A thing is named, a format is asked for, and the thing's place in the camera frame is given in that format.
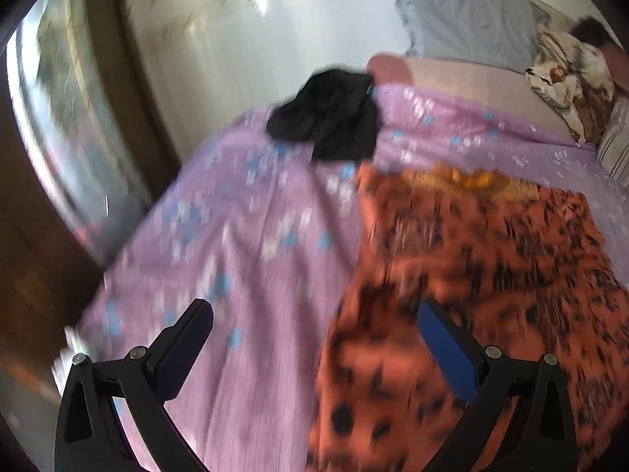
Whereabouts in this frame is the grey pillow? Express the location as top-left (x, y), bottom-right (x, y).
top-left (383, 0), bottom-right (578, 66)

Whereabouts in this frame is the pink blanket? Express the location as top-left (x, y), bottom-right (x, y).
top-left (368, 53), bottom-right (578, 146)

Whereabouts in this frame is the striped pillow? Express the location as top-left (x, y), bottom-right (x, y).
top-left (596, 98), bottom-right (629, 183)

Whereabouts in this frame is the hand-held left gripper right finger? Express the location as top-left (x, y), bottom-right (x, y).
top-left (417, 300), bottom-right (578, 472)

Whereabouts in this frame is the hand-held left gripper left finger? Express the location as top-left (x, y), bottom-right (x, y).
top-left (53, 299), bottom-right (215, 472)

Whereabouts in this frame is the purple floral bedsheet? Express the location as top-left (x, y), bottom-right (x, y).
top-left (64, 83), bottom-right (629, 472)

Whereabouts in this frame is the beige patterned blanket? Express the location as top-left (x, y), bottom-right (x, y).
top-left (524, 24), bottom-right (617, 146)

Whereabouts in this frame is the orange black floral garment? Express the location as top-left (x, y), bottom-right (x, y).
top-left (305, 163), bottom-right (629, 472)

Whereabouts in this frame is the leaded glass door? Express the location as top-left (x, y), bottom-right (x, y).
top-left (5, 0), bottom-right (158, 269)

